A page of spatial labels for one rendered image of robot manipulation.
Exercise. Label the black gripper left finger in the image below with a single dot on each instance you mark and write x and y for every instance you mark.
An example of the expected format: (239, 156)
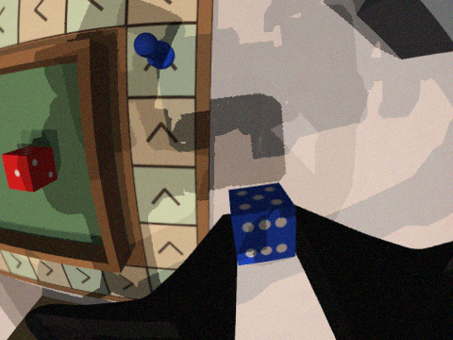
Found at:
(197, 302)

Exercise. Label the blue die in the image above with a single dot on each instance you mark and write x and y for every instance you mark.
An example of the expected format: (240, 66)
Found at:
(263, 219)

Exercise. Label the blue pawn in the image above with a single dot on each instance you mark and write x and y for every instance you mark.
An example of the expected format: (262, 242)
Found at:
(159, 54)

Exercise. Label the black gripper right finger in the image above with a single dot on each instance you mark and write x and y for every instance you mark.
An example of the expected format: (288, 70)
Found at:
(370, 289)

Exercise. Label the red die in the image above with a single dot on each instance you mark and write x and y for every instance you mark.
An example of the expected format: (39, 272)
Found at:
(30, 168)

